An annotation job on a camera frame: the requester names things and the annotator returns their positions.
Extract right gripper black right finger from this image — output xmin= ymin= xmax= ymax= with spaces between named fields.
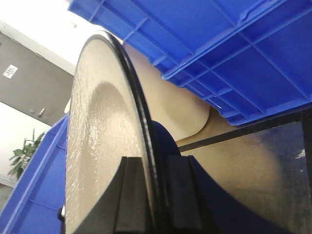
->
xmin=166 ymin=156 xmax=288 ymax=234

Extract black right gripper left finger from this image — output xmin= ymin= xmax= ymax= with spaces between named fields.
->
xmin=74 ymin=156 xmax=153 ymax=234

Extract beige textured plate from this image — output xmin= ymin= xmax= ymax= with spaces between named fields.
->
xmin=65 ymin=31 xmax=164 ymax=234

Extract blue crate under table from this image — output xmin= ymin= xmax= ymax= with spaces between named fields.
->
xmin=0 ymin=115 xmax=69 ymax=234

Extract potted plant gold pot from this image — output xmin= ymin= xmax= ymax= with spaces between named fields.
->
xmin=7 ymin=129 xmax=46 ymax=181

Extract blue crate on table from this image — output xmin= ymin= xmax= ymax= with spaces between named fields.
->
xmin=68 ymin=0 xmax=312 ymax=126

